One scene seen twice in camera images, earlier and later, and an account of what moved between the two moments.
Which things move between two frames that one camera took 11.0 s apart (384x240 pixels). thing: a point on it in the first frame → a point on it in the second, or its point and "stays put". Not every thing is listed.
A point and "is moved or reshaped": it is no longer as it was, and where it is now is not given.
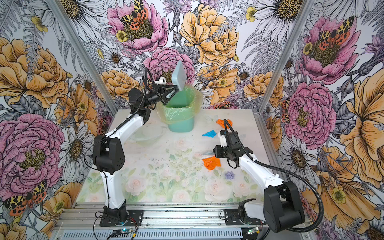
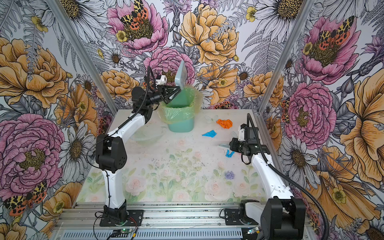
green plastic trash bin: [179, 112] stays put
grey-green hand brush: [210, 153] is moved or reshaped
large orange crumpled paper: [221, 123] stays put
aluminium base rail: [173, 221] stays put
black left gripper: [165, 100] stays put
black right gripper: [218, 148] → [233, 146]
